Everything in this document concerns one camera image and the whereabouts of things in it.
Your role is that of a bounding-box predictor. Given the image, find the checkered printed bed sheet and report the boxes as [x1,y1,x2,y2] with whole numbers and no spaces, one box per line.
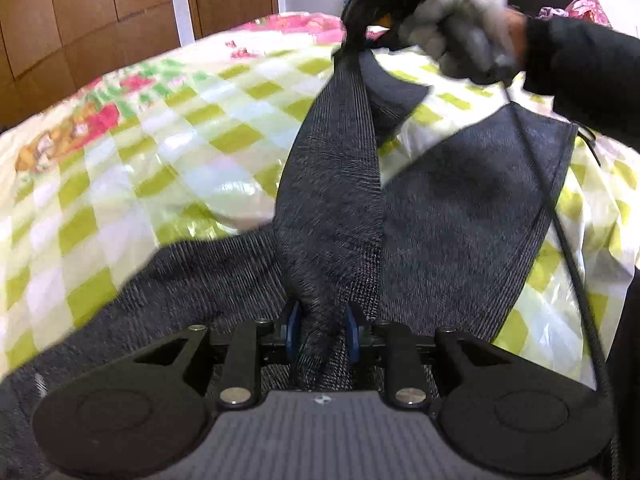
[0,10,640,396]

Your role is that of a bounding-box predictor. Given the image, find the black cable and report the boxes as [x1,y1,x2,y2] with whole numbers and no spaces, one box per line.
[502,82,621,480]

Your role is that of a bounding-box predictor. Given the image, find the person's black clothing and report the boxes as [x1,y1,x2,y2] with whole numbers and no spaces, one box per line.
[606,267,640,480]

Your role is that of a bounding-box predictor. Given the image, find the wooden wardrobe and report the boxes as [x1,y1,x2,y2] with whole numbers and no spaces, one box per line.
[0,0,182,128]

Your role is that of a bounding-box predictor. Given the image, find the person's right hand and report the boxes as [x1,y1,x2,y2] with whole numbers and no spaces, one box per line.
[397,0,528,86]

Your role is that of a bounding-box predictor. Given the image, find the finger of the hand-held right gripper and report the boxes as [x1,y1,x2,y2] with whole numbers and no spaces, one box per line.
[341,0,376,56]

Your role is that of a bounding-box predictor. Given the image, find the pink floral cloth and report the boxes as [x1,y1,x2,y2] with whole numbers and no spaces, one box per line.
[537,0,613,28]

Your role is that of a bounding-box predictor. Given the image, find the dark grey pants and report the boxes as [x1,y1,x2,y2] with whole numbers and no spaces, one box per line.
[0,45,578,480]

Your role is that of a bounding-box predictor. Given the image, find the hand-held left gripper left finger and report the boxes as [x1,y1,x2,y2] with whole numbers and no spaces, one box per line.
[132,301,303,409]

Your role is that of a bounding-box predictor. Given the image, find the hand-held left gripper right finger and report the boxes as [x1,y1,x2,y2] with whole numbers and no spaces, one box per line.
[345,301,501,409]

